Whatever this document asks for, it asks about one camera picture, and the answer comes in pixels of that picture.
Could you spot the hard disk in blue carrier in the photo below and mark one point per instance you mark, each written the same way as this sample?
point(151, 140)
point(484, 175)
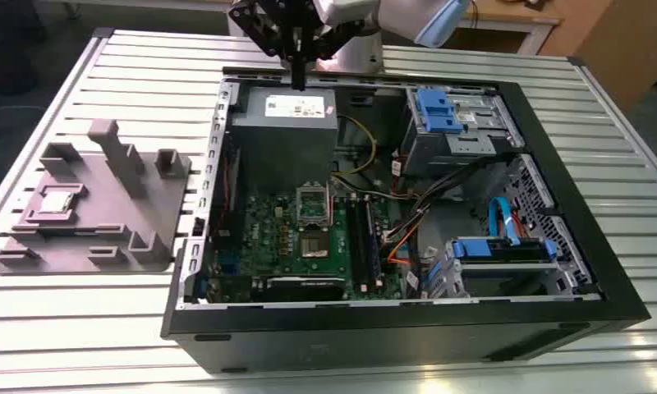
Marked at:
point(474, 249)

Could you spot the silver optical drive cage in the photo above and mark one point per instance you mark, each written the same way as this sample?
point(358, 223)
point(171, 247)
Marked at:
point(471, 143)

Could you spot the grey parts rack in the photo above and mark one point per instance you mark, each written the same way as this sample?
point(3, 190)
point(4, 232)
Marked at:
point(115, 213)

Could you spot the blue board connector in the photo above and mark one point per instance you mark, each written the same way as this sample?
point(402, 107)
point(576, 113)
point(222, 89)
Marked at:
point(230, 263)

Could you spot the black open PC case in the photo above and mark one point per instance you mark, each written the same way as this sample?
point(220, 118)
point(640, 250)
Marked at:
point(362, 340)

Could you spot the black RAM slot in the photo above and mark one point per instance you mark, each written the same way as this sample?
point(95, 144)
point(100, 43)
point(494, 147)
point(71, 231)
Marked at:
point(363, 246)
point(356, 246)
point(368, 246)

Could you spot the black graphics card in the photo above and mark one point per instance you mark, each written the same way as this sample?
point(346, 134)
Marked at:
point(307, 287)

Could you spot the blue plastic drive latch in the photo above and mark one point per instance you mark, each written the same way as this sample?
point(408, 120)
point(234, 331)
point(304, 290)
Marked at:
point(438, 111)

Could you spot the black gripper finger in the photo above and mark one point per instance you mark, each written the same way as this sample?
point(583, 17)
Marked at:
point(263, 37)
point(320, 49)

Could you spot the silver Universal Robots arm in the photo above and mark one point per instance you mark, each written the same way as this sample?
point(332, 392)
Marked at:
point(356, 49)

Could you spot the metal locking lever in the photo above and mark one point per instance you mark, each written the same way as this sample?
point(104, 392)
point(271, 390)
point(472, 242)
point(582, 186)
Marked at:
point(334, 189)

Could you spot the blue rear port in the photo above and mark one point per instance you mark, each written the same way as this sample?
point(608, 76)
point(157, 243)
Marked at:
point(202, 287)

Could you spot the silver CPU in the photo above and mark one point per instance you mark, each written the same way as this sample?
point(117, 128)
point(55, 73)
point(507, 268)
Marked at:
point(59, 202)

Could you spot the silver disk bay cage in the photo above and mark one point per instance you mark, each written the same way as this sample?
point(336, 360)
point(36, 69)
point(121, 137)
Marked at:
point(504, 267)

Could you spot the green motherboard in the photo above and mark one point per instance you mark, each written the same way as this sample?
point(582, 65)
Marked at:
point(268, 267)

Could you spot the wooden desk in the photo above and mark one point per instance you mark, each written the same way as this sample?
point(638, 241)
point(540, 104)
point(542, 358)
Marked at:
point(504, 15)

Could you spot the black table corner cap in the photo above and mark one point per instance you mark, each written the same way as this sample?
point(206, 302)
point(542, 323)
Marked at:
point(576, 61)
point(103, 32)

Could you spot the CPU socket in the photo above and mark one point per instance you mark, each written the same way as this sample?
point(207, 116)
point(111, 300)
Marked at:
point(315, 244)

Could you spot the grey power supply unit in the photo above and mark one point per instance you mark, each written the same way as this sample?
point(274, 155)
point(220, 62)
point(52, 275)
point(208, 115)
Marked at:
point(284, 143)

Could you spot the wooden cabinet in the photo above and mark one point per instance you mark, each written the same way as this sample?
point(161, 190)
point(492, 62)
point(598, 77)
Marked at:
point(624, 41)

